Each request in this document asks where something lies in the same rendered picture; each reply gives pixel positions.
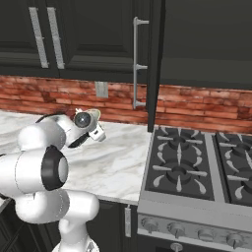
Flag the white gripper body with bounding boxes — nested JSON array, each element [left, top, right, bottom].
[[89, 123, 107, 143]]

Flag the black open cabinet door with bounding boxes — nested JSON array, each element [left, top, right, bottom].
[[146, 0, 166, 133]]

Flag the black lower cabinet door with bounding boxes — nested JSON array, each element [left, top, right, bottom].
[[86, 199, 140, 252]]

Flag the black upper cabinet door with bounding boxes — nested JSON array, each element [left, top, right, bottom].
[[44, 0, 150, 85], [0, 0, 47, 79]]

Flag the black open upper cabinet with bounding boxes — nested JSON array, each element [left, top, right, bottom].
[[158, 0, 252, 91]]

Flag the grey stove knob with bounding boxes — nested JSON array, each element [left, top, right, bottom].
[[167, 221, 186, 240], [197, 227, 217, 243], [226, 232, 245, 250], [141, 218, 159, 235]]

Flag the grey gas stove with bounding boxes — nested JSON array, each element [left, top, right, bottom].
[[136, 125, 252, 252]]

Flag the grey wall outlet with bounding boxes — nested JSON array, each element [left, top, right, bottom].
[[94, 81, 109, 99]]

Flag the long silver door handle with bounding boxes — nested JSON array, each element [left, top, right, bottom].
[[132, 17, 150, 110]]

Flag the small silver cabinet handle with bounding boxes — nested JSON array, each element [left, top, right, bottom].
[[124, 204, 133, 238]]

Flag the silver bar cabinet handle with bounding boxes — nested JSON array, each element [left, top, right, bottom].
[[46, 7, 66, 70], [28, 7, 50, 69]]

